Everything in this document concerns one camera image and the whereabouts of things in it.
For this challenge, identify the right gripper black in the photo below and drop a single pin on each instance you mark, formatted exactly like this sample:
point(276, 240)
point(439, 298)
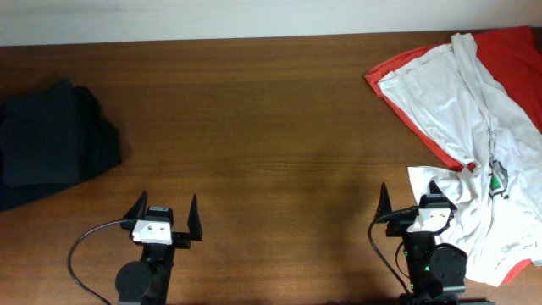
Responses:
point(398, 224)

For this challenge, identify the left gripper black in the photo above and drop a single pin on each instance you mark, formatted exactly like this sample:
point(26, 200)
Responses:
point(183, 238)

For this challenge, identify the white t-shirt with green print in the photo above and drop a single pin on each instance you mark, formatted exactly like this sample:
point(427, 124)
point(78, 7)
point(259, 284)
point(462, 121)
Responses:
point(452, 98)

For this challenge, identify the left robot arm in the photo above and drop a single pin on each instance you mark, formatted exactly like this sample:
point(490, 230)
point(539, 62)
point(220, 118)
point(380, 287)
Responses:
point(146, 280)

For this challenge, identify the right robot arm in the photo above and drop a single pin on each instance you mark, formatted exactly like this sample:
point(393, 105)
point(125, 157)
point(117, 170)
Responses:
point(436, 271)

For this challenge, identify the folded black garment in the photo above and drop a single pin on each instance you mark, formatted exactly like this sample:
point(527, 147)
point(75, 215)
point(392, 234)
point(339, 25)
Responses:
point(52, 140)

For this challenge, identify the red t-shirt with white print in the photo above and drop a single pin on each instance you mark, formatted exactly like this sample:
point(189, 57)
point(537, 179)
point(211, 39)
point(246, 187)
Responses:
point(512, 59)

